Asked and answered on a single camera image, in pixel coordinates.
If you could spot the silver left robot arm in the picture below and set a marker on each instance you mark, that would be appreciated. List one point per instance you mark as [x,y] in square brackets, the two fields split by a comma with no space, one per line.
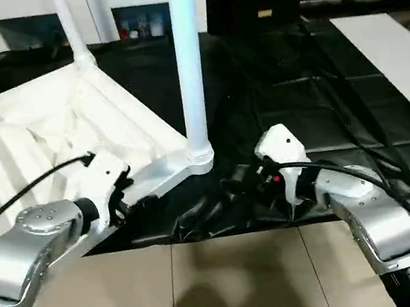
[17,252]

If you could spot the white plastic table top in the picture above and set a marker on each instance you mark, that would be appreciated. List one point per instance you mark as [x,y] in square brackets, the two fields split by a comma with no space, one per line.
[46,121]

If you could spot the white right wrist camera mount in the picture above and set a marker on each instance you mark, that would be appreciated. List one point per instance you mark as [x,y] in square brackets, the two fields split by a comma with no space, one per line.
[282,144]

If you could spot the small yellow tag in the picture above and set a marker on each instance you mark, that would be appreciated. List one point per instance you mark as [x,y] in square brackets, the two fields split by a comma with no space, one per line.
[265,13]

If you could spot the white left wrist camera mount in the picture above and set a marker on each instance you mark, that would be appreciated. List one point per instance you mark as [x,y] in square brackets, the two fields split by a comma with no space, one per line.
[106,174]

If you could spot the black mat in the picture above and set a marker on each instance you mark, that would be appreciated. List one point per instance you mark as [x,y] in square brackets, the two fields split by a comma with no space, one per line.
[299,106]

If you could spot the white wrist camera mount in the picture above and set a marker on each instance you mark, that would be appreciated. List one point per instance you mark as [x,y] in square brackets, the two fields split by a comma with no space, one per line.
[282,144]
[106,174]

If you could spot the white board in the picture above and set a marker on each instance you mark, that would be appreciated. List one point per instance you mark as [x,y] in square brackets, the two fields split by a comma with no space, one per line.
[389,51]

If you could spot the white cabinet with glass doors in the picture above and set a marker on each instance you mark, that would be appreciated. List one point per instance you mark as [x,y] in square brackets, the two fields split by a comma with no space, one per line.
[99,13]

